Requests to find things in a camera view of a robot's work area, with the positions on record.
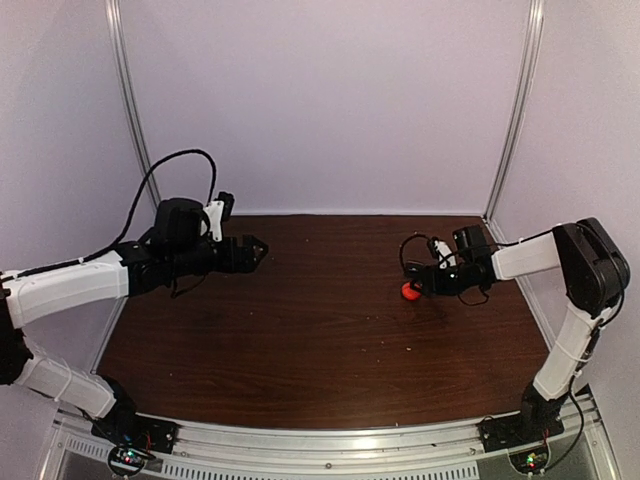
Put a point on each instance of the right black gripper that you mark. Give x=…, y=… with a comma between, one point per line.
x=433, y=282

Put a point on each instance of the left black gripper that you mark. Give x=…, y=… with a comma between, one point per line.
x=246, y=262

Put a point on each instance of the black earbud charging case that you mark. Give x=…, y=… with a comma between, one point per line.
x=412, y=268

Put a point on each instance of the orange round case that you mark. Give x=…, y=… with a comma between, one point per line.
x=410, y=293

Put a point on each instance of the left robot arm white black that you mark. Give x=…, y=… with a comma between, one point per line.
x=186, y=239

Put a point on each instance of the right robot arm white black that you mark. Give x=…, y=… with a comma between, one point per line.
x=595, y=274

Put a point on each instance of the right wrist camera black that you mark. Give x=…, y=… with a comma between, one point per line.
x=441, y=253

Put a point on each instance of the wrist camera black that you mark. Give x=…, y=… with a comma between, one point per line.
x=441, y=253
x=214, y=214

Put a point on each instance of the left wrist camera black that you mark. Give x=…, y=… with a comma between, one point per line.
x=214, y=214

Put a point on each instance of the right aluminium frame post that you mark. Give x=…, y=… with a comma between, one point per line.
x=529, y=60

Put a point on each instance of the aluminium frame post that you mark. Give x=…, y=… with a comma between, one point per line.
x=126, y=84
x=529, y=60

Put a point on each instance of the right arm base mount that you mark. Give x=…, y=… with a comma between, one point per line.
x=510, y=431

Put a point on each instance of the front aluminium rail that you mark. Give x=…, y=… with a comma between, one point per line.
x=450, y=450

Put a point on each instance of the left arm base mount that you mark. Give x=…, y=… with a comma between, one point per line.
x=147, y=434

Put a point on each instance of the left aluminium frame post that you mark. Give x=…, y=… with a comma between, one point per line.
x=126, y=84

